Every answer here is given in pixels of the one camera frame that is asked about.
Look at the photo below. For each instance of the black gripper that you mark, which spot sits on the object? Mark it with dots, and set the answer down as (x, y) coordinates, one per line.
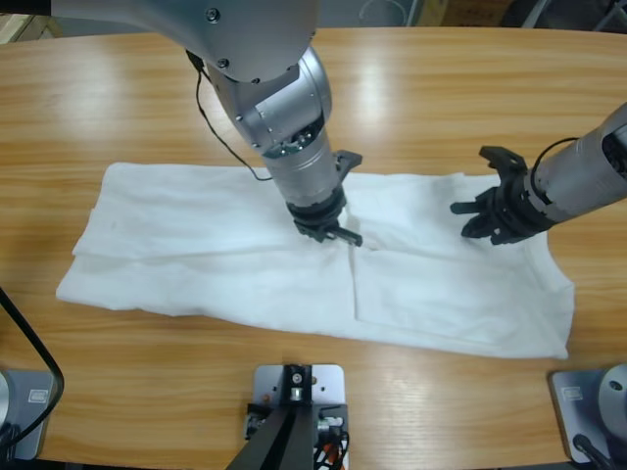
(318, 220)
(514, 210)

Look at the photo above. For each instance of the light cardboard box stack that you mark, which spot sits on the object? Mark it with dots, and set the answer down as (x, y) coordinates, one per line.
(24, 27)

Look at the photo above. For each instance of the black bracket with silver fittings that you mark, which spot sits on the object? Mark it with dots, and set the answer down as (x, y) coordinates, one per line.
(338, 408)

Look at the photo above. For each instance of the white t-shirt with black print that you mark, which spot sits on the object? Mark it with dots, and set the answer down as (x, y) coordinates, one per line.
(196, 245)

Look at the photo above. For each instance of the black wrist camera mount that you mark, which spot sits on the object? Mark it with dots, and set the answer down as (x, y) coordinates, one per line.
(504, 159)
(350, 157)

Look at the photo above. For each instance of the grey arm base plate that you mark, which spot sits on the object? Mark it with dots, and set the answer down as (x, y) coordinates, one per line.
(29, 396)
(570, 406)

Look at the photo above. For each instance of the brown cardboard box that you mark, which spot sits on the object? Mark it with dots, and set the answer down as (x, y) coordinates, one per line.
(470, 10)

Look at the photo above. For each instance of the grey metal frame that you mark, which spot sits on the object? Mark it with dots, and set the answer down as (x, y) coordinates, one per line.
(536, 12)

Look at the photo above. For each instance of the white mounting block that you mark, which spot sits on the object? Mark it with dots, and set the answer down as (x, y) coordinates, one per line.
(328, 382)

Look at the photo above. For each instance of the dark post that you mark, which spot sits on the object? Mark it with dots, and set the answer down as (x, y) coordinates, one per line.
(279, 440)

